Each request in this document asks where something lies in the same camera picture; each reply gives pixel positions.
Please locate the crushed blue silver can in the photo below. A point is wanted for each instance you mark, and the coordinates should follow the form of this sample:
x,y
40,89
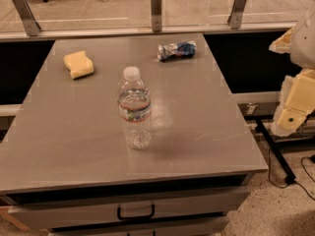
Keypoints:
x,y
176,50

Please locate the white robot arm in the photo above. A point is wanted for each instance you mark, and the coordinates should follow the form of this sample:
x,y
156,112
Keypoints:
x,y
302,46

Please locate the grey drawer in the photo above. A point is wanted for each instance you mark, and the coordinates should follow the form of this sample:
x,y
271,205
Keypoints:
x,y
124,208
198,226

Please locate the lower grey drawer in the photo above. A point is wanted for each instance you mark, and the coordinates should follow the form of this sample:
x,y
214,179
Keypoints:
x,y
198,226

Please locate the right metal railing bracket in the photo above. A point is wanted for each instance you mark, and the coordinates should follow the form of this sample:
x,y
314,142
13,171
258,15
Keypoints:
x,y
236,14

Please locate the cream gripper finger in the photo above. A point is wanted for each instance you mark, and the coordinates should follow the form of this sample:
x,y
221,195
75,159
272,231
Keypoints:
x,y
297,101
282,44

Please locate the upper grey drawer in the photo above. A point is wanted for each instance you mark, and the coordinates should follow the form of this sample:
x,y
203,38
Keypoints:
x,y
124,208

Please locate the left metal railing bracket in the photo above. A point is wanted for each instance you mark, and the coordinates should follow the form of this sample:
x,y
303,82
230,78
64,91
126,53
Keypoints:
x,y
31,27

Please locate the black metal stand leg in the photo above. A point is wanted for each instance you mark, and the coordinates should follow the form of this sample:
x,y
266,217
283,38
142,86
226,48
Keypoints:
x,y
290,177

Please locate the clear plastic water bottle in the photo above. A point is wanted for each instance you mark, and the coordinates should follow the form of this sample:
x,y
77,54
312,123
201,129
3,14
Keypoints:
x,y
134,103

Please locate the middle metal railing bracket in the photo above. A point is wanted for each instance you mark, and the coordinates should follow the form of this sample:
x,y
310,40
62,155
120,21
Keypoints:
x,y
156,15

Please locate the metal railing bracket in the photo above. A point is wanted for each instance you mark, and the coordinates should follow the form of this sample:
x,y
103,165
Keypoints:
x,y
31,27
156,15
236,14

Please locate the yellow sponge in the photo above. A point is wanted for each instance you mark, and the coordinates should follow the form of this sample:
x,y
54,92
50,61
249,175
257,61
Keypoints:
x,y
79,64

